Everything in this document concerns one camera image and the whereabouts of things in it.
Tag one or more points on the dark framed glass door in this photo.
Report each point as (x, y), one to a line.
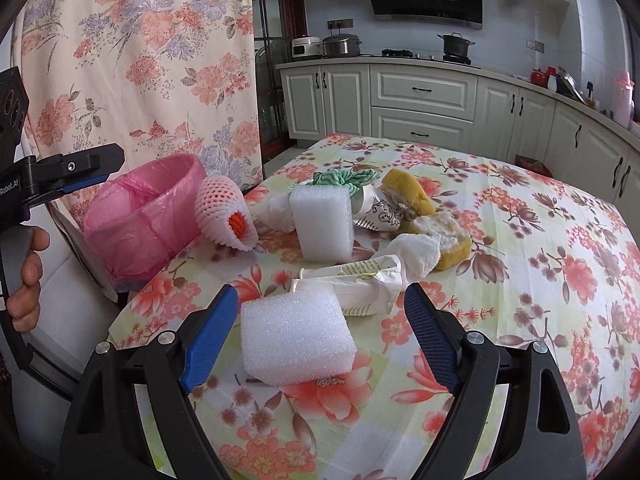
(272, 85)

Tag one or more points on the white tissue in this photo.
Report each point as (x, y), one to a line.
(415, 255)
(274, 212)

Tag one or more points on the white kitchen base cabinets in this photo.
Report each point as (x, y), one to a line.
(425, 95)

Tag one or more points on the red pot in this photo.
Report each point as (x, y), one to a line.
(540, 76)

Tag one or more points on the pink lined trash bin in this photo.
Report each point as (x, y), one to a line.
(150, 220)

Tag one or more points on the patterned white paper cup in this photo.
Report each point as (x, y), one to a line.
(377, 212)

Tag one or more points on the green striped cloth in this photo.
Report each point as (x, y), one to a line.
(335, 179)

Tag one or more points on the pink foam fruit net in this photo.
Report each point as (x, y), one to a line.
(215, 205)

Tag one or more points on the white crumpled wrapper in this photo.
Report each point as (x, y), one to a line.
(360, 290)

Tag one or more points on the black gas stove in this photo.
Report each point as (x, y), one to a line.
(400, 53)

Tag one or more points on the black cooking pot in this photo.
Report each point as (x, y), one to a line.
(456, 45)

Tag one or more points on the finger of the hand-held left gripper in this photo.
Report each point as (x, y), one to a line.
(80, 165)

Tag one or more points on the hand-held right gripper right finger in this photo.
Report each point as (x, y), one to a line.
(430, 330)

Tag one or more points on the floral hanging curtain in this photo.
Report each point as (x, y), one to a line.
(150, 60)

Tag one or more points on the person's left hand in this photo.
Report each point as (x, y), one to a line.
(27, 280)

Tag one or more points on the white foam block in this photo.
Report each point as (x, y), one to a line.
(322, 225)
(295, 335)

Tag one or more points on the red bag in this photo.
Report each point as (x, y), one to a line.
(534, 166)

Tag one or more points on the silver pressure cooker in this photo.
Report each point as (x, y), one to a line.
(341, 46)

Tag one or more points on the yellow sponge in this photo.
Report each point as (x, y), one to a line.
(405, 195)

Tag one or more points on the white rice cooker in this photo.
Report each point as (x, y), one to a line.
(306, 49)

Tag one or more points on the pink thermos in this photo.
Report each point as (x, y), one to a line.
(624, 100)

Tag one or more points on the white wall socket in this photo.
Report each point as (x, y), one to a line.
(535, 44)

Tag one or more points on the grey wall socket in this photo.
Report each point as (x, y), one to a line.
(340, 24)

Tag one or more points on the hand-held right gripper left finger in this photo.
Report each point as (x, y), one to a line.
(215, 330)

